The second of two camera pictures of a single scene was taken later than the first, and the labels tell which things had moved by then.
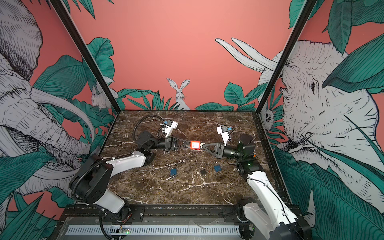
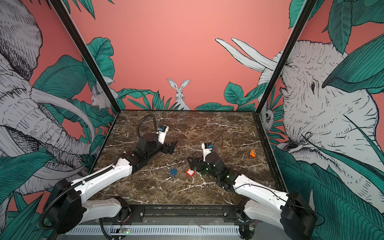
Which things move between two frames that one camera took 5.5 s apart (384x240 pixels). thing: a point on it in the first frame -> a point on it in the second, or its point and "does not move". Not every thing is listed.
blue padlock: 173,171 does not move
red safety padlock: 195,145 -> 190,172
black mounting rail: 160,214 does not move
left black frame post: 61,11 does not move
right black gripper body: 221,156 -> 204,166
